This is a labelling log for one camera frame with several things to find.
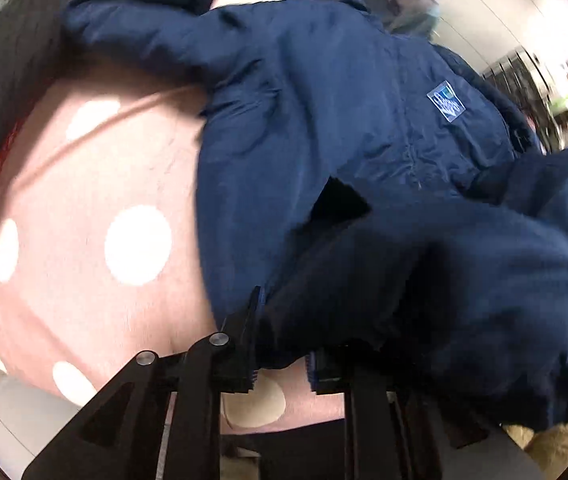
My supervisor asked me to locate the tan cloth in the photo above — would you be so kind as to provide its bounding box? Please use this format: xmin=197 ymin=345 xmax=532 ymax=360
xmin=501 ymin=310 xmax=568 ymax=480

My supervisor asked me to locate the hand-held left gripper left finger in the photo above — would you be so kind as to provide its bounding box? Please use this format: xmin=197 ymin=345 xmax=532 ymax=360
xmin=21 ymin=286 xmax=265 ymax=480

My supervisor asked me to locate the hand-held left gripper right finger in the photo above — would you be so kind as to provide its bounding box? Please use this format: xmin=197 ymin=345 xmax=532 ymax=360
xmin=305 ymin=349 xmax=490 ymax=480

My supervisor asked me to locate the dark grey blanket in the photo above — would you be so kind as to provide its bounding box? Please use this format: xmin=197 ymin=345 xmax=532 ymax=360
xmin=0 ymin=0 xmax=84 ymax=211

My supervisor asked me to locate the black metal rack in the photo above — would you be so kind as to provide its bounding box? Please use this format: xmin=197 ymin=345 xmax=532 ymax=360
xmin=481 ymin=45 xmax=568 ymax=156

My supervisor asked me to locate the pink polka dot blanket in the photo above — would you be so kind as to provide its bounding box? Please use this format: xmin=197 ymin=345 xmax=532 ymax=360
xmin=0 ymin=0 xmax=349 ymax=433

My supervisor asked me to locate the navy blue jacket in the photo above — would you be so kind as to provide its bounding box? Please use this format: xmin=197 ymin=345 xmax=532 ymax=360
xmin=58 ymin=0 xmax=568 ymax=433

